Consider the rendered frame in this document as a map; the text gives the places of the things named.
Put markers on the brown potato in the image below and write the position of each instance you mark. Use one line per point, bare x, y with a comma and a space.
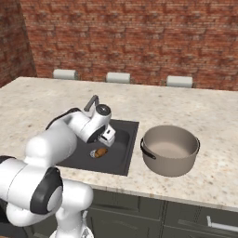
101, 152

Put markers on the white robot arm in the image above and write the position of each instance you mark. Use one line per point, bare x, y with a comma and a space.
46, 145

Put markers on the dark green drawer front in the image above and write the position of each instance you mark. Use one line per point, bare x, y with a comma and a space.
186, 221

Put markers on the silver sink drain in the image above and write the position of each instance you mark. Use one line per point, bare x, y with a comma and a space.
92, 153

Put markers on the dark grey tap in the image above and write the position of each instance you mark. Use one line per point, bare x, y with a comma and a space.
91, 104

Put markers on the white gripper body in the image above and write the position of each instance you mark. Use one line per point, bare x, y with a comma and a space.
108, 141

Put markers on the dark grey sink basin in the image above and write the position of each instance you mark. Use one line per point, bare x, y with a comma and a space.
121, 152

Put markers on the dark green cupboard front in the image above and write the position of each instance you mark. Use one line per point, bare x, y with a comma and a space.
124, 217

